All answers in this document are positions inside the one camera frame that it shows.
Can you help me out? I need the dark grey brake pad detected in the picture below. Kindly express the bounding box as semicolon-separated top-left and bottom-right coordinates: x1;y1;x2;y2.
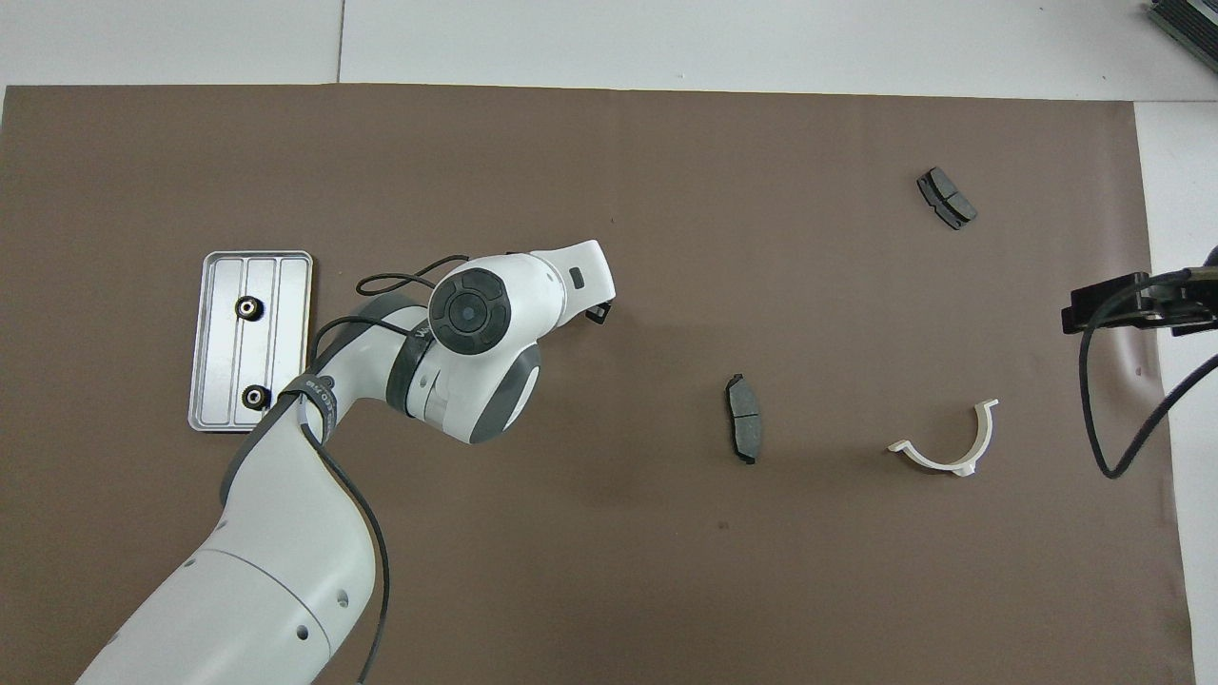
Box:
725;373;764;466
915;166;979;232

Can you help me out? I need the brown paper mat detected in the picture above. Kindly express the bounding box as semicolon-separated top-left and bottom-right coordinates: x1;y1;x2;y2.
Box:
0;84;1198;685

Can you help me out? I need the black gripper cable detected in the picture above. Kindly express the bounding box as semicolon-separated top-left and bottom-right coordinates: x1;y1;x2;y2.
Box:
276;253;472;685
1077;269;1218;480

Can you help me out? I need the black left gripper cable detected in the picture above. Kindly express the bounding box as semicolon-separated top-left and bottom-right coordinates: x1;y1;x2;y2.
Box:
276;253;472;685

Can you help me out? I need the silver metal tray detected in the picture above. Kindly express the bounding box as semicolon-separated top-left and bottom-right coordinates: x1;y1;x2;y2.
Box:
187;250;315;434

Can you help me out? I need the black ribbed device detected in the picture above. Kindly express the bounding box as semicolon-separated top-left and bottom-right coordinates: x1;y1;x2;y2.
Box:
1145;0;1218;60

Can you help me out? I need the white curved plastic bracket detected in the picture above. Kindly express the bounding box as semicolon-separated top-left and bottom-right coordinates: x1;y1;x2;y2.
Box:
887;399;1000;478

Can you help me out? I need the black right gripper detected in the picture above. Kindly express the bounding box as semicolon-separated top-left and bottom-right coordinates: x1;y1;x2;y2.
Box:
1061;245;1218;337

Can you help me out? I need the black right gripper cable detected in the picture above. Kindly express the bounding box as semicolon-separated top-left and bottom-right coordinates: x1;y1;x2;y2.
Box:
1077;269;1218;480

